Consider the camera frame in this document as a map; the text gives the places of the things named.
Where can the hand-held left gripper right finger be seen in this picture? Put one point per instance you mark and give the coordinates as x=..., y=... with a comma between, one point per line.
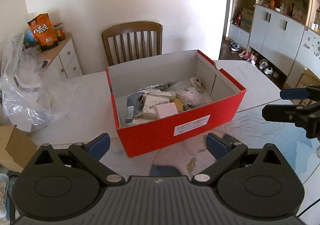
x=216, y=145

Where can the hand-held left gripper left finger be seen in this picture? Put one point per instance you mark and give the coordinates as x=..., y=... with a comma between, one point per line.
x=100, y=144

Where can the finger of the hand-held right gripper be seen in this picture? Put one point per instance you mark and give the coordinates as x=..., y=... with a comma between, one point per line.
x=277, y=112
x=292, y=93

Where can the dark blue packet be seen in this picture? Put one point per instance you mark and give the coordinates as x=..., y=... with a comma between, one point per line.
x=132, y=107

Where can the red cardboard box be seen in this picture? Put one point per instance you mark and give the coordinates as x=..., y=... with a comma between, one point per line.
x=150, y=137

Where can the pink snack packet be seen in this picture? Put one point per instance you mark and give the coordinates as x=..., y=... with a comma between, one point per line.
x=192, y=96

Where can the small pink box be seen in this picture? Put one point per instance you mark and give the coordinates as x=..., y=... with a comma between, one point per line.
x=166, y=110

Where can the brown paper snack bag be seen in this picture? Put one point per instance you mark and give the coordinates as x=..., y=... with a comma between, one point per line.
x=150, y=107

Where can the round tape roll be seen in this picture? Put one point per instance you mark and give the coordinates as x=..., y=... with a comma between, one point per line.
x=197, y=84

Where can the white blue marble desktop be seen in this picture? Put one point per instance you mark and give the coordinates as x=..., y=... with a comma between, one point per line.
x=250, y=72

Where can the row of shoes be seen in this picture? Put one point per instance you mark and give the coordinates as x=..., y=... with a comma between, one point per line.
x=262, y=65

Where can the small open cardboard box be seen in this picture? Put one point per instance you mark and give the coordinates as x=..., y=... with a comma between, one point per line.
x=15, y=145

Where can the cardboard carton green print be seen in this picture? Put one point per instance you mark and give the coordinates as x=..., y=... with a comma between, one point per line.
x=247, y=19

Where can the clear plastic bags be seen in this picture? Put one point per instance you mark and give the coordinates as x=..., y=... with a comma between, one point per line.
x=25, y=95

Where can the small white drawer cabinet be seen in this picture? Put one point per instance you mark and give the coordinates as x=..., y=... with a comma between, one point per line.
x=70, y=57

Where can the orange bottle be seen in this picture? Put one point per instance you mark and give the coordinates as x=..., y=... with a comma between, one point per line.
x=272, y=4

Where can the small red bag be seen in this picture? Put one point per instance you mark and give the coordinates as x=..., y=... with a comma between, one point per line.
x=237, y=18

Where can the clear container beige snacks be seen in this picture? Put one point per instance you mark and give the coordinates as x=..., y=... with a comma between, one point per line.
x=3, y=195

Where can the glass jar dark sauce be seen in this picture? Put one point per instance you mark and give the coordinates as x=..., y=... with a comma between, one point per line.
x=60, y=32

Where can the wooden chair curved backrest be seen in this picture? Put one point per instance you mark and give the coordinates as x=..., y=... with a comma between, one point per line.
x=132, y=29

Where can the orange snack bag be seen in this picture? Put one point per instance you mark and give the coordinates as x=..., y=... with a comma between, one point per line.
x=43, y=32

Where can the blue round object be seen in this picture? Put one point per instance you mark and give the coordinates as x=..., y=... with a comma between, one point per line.
x=30, y=37

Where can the grey wooden wall cabinet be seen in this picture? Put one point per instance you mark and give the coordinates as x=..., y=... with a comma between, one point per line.
x=277, y=32

